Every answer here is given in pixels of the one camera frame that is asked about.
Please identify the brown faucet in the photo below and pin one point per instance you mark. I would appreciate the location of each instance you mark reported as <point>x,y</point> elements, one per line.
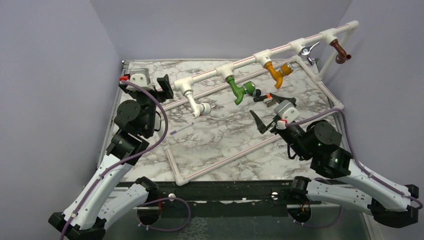
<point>342,56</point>

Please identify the white plastic faucet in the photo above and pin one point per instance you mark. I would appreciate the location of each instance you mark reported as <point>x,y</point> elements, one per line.
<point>198,109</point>

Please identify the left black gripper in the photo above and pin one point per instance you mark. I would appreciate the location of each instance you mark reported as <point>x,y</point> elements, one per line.
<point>165,83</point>

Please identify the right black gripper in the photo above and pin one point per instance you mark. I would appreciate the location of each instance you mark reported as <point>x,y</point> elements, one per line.
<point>259,124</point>

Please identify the purple white pen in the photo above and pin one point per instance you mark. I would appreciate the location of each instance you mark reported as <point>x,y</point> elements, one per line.
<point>173,132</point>

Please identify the black table front rail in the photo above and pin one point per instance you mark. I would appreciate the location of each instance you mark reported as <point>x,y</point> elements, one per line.
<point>215,199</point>

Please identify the chrome lever faucet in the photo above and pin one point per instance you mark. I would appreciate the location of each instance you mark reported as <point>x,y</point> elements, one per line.
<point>305,53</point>

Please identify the green faucet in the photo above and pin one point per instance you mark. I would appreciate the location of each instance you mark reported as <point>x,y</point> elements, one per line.
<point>247,88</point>

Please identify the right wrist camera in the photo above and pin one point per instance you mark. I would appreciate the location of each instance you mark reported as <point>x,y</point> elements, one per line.
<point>286,113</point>

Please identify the orange yellow faucet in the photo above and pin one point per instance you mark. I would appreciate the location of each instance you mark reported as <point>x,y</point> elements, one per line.
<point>278,75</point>

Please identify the white PVC pipe frame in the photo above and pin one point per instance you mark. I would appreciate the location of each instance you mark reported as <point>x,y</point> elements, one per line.
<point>280,55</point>

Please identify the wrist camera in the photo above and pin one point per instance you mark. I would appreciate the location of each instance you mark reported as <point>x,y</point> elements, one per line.
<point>140,77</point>
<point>286,113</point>

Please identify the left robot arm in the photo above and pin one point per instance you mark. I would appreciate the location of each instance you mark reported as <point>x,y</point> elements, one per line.
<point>91,214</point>

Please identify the black orange marker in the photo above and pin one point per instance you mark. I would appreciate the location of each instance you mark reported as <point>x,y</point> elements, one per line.
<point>263,98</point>

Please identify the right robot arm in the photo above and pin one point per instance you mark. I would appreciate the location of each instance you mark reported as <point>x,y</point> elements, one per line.
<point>342,179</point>

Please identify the black grey small fitting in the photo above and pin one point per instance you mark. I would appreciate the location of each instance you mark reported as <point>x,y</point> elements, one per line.
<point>257,93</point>

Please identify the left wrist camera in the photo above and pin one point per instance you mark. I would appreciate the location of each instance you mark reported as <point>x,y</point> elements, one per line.
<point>140,77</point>

